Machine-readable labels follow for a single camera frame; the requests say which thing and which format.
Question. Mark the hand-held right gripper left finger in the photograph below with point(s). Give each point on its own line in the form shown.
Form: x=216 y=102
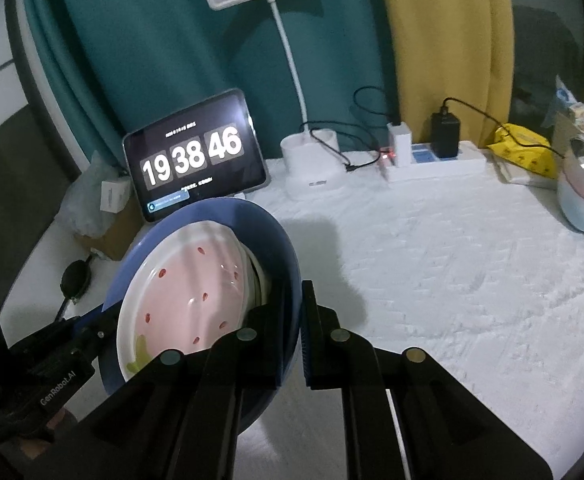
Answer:
x=267 y=360

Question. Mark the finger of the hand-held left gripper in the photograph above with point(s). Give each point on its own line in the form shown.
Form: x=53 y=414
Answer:
x=92 y=317

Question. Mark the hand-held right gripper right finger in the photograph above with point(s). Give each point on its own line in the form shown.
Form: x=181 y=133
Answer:
x=308 y=340

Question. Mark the cream bowl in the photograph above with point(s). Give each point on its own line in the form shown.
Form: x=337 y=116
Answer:
x=258 y=280

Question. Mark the blue bowl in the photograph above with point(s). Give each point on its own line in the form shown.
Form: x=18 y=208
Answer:
x=282 y=260

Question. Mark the white watermelon-pattern bowl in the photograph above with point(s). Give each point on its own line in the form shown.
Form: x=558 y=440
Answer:
x=187 y=280

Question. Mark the person's left hand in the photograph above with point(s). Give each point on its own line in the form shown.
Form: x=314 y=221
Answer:
x=62 y=417

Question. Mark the black round object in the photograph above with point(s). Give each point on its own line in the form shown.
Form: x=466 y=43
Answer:
x=75 y=279

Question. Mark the cardboard box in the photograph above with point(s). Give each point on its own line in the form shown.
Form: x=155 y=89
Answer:
x=122 y=237

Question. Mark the small white box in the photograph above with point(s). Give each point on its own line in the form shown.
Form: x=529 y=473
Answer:
x=114 y=195

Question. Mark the white fluffy table cover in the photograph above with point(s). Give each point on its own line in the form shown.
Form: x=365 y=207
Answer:
x=447 y=285

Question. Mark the white desk lamp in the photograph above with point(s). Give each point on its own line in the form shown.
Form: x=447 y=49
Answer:
x=312 y=165

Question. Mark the tablet with clock display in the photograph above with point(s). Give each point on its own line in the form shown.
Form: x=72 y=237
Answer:
x=192 y=155

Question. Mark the white charger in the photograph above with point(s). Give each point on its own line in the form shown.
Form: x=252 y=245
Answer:
x=399 y=142

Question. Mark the white power strip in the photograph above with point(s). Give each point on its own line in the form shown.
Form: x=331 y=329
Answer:
x=447 y=165

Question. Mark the black charger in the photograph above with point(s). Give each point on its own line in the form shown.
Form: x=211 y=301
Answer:
x=444 y=135

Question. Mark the yellow packet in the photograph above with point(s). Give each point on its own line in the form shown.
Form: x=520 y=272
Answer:
x=522 y=152

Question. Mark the teal curtain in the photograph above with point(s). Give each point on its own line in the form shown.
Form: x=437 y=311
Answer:
x=147 y=35

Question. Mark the yellow curtain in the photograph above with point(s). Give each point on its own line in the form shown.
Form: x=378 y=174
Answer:
x=447 y=35

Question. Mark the blue and white packet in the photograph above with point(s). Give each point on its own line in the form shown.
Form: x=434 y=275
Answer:
x=562 y=97

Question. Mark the dark glass sliding door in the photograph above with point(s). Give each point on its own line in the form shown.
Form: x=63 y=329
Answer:
x=542 y=60

